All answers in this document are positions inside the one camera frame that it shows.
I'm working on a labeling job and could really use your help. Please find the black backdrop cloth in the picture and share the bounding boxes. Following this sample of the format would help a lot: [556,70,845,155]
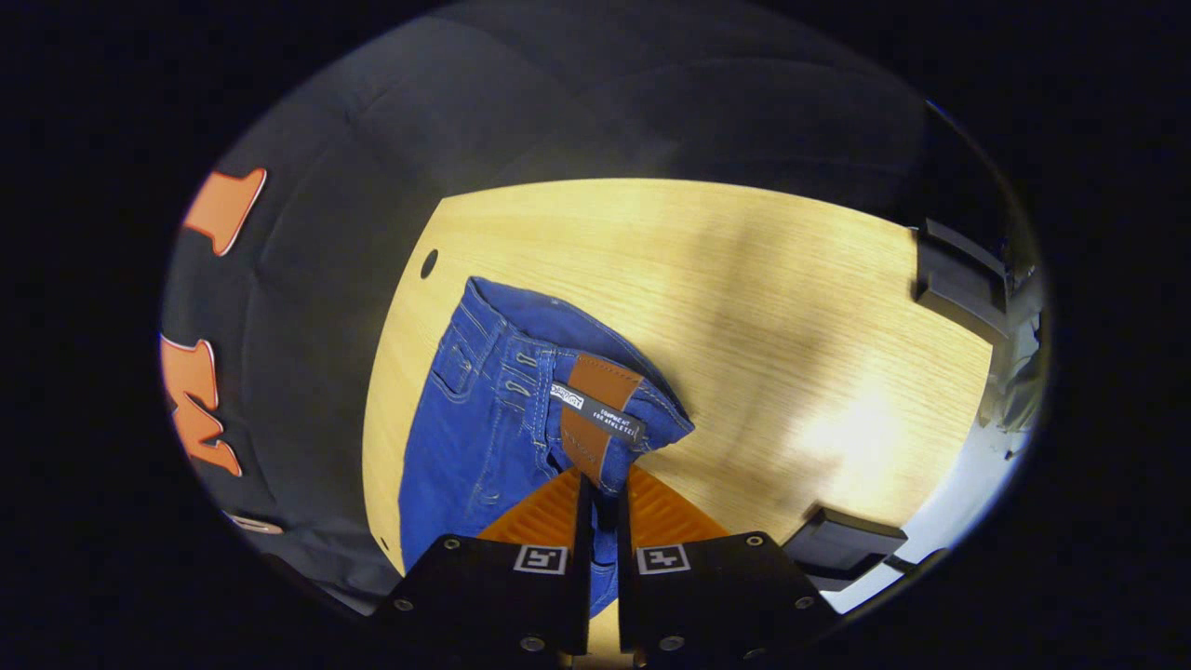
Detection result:
[158,0,1024,617]

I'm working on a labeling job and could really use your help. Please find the blue jeans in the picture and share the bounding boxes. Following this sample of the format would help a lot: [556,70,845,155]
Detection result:
[398,276,696,620]

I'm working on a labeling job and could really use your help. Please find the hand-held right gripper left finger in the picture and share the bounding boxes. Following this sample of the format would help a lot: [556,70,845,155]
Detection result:
[368,468,595,664]

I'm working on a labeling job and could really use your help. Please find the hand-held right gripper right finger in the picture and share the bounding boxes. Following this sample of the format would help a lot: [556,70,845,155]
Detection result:
[616,467,844,664]

